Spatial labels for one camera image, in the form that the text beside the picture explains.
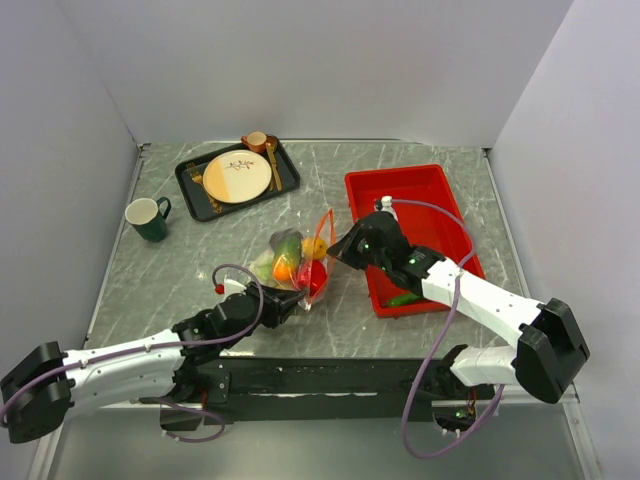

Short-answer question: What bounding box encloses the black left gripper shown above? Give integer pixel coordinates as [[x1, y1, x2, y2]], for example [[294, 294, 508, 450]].
[[221, 280, 304, 349]]

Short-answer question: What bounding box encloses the small yellow orange fruit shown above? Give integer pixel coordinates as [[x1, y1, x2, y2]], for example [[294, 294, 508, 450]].
[[302, 237, 328, 261]]

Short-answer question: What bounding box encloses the red bell pepper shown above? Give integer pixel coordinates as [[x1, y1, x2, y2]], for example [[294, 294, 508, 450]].
[[297, 260, 327, 296]]

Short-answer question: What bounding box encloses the clear zip top bag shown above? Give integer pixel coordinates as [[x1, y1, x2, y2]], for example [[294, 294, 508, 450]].
[[249, 208, 336, 311]]

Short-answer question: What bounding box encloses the white cauliflower with leaves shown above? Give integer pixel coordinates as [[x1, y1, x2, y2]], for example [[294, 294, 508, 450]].
[[249, 250, 274, 285]]

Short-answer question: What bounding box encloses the green orange mango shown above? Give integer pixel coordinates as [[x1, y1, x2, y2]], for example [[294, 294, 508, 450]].
[[272, 239, 302, 284]]

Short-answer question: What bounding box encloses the dark red apple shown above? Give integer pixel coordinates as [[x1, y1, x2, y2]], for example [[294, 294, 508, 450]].
[[269, 228, 303, 251]]

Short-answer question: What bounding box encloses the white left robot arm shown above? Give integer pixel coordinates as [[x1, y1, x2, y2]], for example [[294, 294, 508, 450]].
[[1, 283, 305, 444]]

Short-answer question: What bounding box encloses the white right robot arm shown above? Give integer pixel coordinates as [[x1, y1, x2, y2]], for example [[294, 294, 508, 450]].
[[327, 212, 590, 404]]

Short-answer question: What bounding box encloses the green chili pepper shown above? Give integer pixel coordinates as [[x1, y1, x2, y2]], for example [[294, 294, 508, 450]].
[[384, 292, 423, 308]]

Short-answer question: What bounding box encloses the red plastic bin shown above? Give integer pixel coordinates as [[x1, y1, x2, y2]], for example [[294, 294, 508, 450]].
[[345, 165, 471, 318]]

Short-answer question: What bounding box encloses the black serving tray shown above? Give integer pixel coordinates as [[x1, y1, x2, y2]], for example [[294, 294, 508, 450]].
[[175, 143, 300, 222]]

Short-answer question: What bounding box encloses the gold spoon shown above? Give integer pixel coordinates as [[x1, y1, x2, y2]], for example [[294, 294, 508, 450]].
[[266, 135, 282, 191]]

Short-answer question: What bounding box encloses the cream floral plate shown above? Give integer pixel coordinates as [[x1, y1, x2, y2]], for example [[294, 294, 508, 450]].
[[203, 150, 272, 204]]

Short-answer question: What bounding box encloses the small orange cup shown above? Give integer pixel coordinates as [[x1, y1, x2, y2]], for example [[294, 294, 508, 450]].
[[241, 131, 268, 154]]

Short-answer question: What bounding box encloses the gold fork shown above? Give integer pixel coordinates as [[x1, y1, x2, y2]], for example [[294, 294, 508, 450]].
[[186, 162, 222, 214]]

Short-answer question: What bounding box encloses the dark green mug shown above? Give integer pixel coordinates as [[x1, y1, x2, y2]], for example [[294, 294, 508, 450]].
[[124, 197, 172, 243]]

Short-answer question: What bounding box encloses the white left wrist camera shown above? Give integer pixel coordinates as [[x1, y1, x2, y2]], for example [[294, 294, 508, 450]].
[[214, 279, 246, 298]]

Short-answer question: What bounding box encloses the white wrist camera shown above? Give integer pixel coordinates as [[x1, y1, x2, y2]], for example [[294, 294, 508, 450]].
[[214, 279, 246, 298], [374, 195, 398, 221]]

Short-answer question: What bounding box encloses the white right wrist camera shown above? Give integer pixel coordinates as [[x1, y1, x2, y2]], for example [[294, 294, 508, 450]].
[[374, 195, 398, 221]]

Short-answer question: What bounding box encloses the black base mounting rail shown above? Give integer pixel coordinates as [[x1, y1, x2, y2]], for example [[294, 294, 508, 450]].
[[137, 347, 496, 431]]

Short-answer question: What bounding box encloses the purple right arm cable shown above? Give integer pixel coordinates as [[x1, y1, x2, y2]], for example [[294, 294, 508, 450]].
[[392, 198, 505, 460]]

